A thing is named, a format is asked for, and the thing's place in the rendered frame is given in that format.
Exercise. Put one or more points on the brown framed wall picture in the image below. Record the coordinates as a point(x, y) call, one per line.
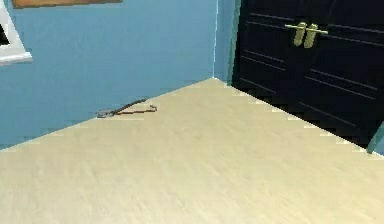
point(63, 3)

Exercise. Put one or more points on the thin dark bent rod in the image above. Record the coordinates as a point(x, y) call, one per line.
point(124, 108)

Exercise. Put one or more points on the black room door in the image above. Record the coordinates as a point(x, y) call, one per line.
point(263, 40)
point(350, 60)

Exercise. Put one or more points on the white framed window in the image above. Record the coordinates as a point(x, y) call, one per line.
point(10, 50)

